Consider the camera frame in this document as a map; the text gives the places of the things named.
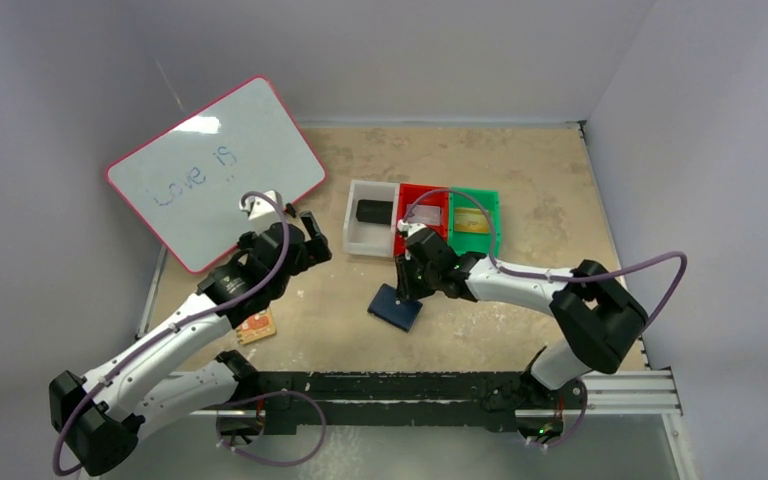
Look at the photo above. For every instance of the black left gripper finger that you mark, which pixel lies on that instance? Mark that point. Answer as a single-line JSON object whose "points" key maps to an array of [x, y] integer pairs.
{"points": [[316, 252], [316, 237]]}

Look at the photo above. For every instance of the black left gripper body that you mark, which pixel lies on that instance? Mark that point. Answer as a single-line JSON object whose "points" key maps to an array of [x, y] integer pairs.
{"points": [[281, 285]]}

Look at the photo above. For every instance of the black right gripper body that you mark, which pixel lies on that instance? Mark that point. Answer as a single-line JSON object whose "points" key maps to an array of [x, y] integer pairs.
{"points": [[414, 276]]}

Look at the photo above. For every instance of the blue leather card holder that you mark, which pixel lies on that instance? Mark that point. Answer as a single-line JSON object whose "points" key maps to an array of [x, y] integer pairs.
{"points": [[388, 307]]}

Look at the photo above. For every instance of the white plastic bin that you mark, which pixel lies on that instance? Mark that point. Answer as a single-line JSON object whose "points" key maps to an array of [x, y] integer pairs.
{"points": [[363, 239]]}

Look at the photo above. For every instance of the green plastic bin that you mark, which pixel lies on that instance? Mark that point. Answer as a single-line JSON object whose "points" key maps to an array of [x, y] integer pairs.
{"points": [[489, 201]]}

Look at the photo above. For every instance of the red plastic bin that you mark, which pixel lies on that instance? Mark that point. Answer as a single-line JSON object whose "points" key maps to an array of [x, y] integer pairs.
{"points": [[407, 195]]}

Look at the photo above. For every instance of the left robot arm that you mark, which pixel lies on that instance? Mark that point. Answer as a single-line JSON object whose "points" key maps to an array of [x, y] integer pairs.
{"points": [[102, 415]]}

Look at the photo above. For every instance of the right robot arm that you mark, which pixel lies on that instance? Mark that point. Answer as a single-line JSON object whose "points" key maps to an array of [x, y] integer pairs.
{"points": [[599, 319]]}

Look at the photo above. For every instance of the silver credit card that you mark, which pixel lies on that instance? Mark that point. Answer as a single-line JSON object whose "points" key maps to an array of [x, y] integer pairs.
{"points": [[430, 215]]}

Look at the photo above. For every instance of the gold credit card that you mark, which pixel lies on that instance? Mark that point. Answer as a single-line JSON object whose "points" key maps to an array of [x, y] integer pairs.
{"points": [[470, 221]]}

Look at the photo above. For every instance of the black card in bin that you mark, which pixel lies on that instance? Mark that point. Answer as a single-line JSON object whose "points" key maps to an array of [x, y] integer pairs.
{"points": [[371, 211]]}

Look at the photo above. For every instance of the orange circuit board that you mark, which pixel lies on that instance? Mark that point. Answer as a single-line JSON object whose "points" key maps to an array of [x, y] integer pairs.
{"points": [[257, 327]]}

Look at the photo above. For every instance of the pink framed whiteboard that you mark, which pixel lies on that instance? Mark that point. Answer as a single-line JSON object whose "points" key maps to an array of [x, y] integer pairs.
{"points": [[186, 183]]}

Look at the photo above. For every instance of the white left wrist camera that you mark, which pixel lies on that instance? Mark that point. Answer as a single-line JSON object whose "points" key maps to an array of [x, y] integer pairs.
{"points": [[263, 209]]}

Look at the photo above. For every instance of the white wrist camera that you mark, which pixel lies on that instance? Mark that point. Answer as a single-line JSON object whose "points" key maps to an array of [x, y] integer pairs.
{"points": [[263, 209], [405, 229]]}

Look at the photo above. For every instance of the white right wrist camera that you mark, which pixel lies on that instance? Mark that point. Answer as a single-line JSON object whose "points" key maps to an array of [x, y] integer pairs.
{"points": [[405, 229]]}

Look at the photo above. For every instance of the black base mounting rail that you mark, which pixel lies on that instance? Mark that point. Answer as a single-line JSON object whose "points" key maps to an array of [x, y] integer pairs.
{"points": [[496, 401]]}

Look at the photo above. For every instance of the aluminium frame rail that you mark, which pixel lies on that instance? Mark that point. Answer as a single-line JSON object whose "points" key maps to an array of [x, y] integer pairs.
{"points": [[625, 429]]}

